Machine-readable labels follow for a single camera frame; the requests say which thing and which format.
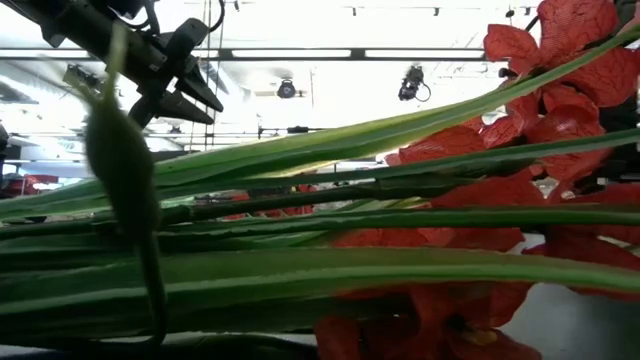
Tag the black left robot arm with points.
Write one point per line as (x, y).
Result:
(75, 25)

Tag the red furniture stack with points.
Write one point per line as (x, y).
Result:
(30, 184)

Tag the black hanging camera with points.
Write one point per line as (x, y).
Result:
(286, 90)
(411, 82)
(80, 75)

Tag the black rig crossbar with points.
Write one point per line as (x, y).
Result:
(357, 53)

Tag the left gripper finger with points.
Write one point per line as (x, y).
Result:
(185, 107)
(200, 90)

